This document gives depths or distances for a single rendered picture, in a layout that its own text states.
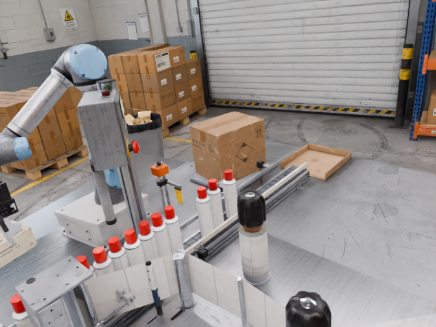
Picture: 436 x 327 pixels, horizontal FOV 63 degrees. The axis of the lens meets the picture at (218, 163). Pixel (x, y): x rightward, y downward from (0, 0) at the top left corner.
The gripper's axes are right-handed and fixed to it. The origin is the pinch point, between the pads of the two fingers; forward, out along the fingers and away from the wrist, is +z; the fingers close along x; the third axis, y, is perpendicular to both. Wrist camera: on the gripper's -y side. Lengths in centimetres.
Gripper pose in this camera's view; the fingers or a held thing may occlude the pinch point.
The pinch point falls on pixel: (1, 240)
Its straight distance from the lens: 146.5
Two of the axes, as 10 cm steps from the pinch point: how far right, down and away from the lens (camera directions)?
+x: -8.5, -1.4, 5.1
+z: 0.9, 9.1, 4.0
